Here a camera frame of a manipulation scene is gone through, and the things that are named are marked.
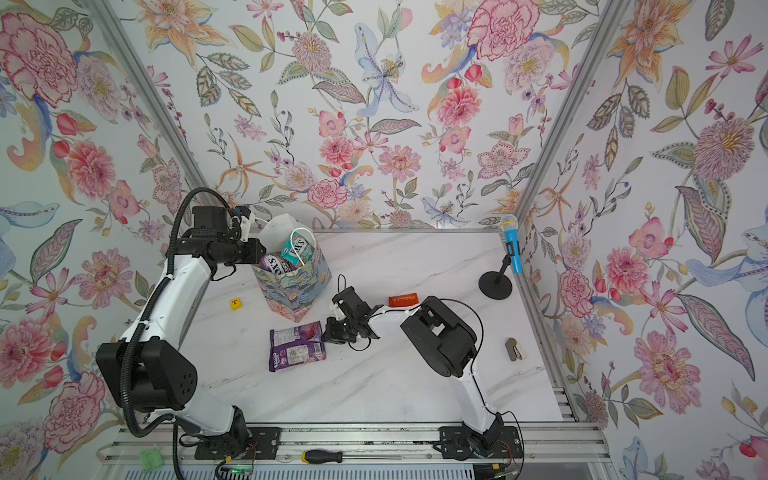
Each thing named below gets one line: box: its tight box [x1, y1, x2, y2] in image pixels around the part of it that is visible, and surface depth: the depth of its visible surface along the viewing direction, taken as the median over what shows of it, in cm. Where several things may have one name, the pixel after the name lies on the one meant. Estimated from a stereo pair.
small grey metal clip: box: [505, 338, 522, 362], surface depth 90 cm
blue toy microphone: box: [501, 215, 523, 275], surface depth 91 cm
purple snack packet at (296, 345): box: [269, 321, 327, 372], surface depth 90 cm
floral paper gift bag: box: [251, 213, 332, 322], surface depth 90 cm
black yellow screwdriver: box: [301, 449, 403, 464], surface depth 73 cm
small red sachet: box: [388, 293, 419, 307], surface depth 103 cm
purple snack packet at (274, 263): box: [260, 253, 299, 276], surface depth 87 cm
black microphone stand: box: [478, 254, 512, 300], surface depth 106 cm
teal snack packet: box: [280, 232, 314, 266], surface depth 94 cm
